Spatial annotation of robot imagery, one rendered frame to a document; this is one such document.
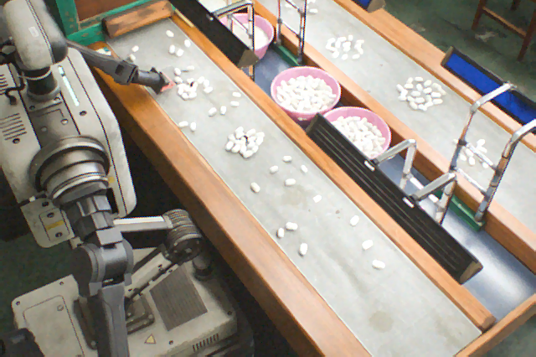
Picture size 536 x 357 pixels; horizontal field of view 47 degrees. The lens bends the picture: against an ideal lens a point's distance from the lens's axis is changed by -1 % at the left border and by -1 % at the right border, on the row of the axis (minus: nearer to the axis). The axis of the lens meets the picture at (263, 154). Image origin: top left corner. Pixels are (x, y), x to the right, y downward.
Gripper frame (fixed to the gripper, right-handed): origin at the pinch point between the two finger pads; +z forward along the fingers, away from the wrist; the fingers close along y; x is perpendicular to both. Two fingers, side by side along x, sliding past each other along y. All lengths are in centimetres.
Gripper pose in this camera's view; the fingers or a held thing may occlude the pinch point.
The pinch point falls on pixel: (172, 85)
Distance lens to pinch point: 244.3
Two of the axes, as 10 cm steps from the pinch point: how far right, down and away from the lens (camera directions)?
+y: -5.7, -6.2, 5.3
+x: -5.3, 7.8, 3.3
